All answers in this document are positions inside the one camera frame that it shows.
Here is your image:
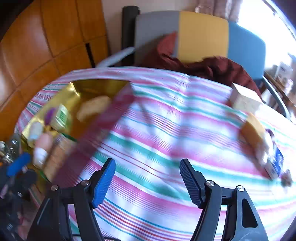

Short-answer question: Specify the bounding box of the pink cloth roll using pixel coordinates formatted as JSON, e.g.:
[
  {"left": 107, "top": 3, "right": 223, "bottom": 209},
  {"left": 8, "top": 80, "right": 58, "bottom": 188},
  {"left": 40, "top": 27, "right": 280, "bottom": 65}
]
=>
[{"left": 37, "top": 133, "right": 55, "bottom": 153}]

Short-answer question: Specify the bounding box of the blue carton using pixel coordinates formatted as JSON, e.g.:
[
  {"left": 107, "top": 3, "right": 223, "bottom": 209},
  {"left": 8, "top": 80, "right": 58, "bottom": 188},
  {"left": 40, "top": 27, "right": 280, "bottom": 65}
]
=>
[{"left": 265, "top": 146, "right": 286, "bottom": 181}]

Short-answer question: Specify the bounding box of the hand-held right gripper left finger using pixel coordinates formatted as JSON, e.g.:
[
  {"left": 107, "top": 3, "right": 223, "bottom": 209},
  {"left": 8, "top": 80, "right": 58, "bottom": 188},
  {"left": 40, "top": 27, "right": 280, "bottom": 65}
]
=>
[{"left": 26, "top": 158, "right": 116, "bottom": 241}]

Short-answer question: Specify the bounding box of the white box with blue label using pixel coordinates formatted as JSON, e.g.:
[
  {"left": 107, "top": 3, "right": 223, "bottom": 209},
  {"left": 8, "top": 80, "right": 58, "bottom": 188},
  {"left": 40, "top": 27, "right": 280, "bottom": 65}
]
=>
[{"left": 276, "top": 62, "right": 293, "bottom": 80}]

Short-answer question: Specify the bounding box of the black rolled mat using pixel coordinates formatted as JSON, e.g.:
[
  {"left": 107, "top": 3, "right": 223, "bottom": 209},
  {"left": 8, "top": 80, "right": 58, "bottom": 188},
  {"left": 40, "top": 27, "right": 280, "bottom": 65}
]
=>
[{"left": 121, "top": 6, "right": 140, "bottom": 66}]

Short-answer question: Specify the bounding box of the dark red garment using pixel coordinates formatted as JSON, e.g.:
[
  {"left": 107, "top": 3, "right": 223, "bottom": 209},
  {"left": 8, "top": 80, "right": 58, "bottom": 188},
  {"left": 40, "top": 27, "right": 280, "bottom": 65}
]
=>
[{"left": 139, "top": 32, "right": 262, "bottom": 98}]

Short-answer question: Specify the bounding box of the white sock with blue cuff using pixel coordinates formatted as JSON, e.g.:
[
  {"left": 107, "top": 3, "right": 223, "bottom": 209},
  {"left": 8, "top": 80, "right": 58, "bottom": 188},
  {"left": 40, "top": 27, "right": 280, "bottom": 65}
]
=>
[{"left": 28, "top": 122, "right": 44, "bottom": 142}]

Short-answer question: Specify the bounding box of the clear cracker packet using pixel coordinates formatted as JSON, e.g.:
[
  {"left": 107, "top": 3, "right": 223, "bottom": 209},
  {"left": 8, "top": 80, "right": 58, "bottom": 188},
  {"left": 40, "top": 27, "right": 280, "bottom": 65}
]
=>
[{"left": 44, "top": 134, "right": 77, "bottom": 181}]

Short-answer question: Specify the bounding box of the tan sponge loaf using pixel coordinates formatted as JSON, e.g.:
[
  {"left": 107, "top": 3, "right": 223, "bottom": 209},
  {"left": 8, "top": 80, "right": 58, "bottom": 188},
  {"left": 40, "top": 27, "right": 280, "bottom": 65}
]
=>
[{"left": 76, "top": 95, "right": 111, "bottom": 122}]

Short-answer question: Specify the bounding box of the wooden side desk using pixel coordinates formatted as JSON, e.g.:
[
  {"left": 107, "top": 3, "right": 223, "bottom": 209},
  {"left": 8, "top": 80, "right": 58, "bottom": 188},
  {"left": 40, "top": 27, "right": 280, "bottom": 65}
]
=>
[{"left": 264, "top": 65, "right": 296, "bottom": 121}]

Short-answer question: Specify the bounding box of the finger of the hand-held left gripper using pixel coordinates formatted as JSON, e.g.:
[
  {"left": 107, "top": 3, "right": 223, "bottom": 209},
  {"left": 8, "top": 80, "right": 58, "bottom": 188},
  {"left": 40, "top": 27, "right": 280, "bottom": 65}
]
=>
[{"left": 7, "top": 153, "right": 31, "bottom": 176}]

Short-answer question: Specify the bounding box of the patterned pink curtain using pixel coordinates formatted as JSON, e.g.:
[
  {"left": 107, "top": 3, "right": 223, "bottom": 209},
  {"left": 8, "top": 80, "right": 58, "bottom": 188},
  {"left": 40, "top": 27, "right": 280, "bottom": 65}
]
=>
[{"left": 194, "top": 0, "right": 243, "bottom": 22}]

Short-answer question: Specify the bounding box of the dark purple small cloth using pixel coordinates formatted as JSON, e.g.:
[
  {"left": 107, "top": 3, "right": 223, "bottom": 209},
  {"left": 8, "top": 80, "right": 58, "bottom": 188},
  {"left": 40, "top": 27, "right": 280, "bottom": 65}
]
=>
[{"left": 281, "top": 169, "right": 293, "bottom": 188}]

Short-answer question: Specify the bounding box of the gold tin box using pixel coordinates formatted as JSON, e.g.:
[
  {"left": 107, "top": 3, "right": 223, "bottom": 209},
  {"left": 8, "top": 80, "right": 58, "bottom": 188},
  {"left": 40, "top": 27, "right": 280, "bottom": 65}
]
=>
[{"left": 21, "top": 79, "right": 134, "bottom": 193}]

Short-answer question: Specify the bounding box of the purple packet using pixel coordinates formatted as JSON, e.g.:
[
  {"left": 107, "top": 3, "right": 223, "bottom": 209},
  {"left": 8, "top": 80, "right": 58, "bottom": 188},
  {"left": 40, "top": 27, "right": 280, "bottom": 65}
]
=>
[{"left": 44, "top": 108, "right": 57, "bottom": 127}]

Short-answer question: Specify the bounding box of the wooden wardrobe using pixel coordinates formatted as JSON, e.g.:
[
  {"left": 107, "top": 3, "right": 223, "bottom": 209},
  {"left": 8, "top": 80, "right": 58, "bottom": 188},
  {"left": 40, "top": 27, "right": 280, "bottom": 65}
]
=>
[{"left": 0, "top": 0, "right": 109, "bottom": 142}]

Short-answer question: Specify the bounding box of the grey yellow blue armchair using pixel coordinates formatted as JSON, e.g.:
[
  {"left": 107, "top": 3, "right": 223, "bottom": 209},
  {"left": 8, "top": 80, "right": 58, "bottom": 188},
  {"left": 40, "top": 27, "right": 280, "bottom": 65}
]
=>
[{"left": 96, "top": 10, "right": 290, "bottom": 120}]

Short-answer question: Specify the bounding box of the striped tablecloth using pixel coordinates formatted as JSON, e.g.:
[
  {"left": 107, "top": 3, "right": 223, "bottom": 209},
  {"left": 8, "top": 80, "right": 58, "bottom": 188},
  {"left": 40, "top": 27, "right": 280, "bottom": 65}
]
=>
[{"left": 14, "top": 66, "right": 296, "bottom": 241}]

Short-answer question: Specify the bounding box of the white sock roll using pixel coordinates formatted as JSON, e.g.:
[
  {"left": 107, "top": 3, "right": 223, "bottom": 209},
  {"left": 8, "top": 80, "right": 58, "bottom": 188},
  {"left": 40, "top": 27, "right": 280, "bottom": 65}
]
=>
[{"left": 32, "top": 147, "right": 49, "bottom": 169}]

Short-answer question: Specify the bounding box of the green white small box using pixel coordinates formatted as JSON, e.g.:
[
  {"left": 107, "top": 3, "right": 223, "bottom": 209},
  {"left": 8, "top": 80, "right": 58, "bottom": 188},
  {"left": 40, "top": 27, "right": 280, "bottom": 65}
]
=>
[{"left": 52, "top": 104, "right": 74, "bottom": 131}]

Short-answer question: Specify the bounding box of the window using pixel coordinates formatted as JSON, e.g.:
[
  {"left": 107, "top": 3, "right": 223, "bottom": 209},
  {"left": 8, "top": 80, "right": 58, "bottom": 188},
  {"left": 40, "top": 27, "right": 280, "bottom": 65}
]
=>
[{"left": 238, "top": 0, "right": 296, "bottom": 70}]

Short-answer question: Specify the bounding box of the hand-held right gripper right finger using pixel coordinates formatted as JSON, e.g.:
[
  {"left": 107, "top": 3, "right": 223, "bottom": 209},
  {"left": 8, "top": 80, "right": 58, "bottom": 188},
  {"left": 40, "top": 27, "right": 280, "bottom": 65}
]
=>
[{"left": 179, "top": 159, "right": 269, "bottom": 241}]

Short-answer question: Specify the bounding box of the white tall box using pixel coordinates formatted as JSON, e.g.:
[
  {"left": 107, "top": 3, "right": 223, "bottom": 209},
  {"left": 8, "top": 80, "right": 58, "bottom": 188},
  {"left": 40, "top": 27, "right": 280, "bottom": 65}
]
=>
[{"left": 229, "top": 83, "right": 263, "bottom": 115}]

